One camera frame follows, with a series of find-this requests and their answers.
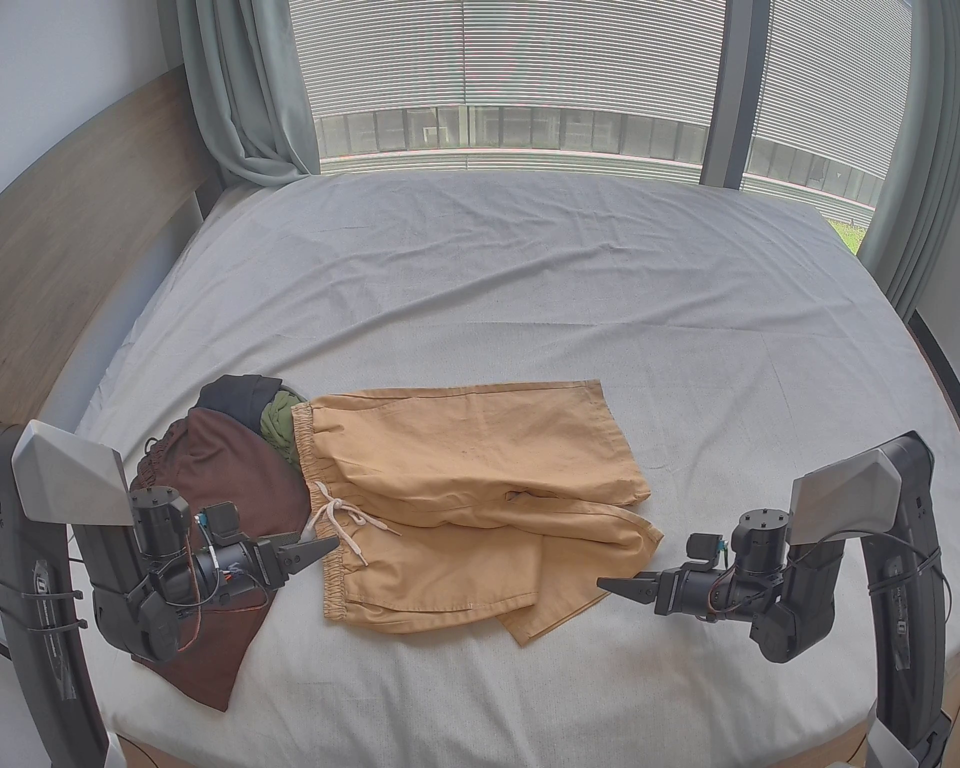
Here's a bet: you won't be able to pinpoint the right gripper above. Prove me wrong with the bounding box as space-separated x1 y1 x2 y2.
654 566 735 622

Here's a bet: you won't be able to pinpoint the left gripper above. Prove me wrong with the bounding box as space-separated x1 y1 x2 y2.
191 531 339 601

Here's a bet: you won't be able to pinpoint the tan shorts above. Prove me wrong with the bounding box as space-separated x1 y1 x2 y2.
291 378 666 646

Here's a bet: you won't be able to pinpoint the bed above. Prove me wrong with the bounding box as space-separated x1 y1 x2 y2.
0 63 960 768

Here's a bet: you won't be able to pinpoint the brown shorts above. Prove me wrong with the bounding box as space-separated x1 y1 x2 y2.
129 408 312 714

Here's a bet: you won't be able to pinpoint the green garment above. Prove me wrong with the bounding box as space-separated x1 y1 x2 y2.
258 390 309 470

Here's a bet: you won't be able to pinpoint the black garment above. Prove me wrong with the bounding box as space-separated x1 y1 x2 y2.
198 373 285 444

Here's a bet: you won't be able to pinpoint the grey-green curtain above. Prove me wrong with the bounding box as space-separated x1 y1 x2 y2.
855 0 960 324
180 0 324 189

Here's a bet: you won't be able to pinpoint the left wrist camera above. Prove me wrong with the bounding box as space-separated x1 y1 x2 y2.
196 502 243 547

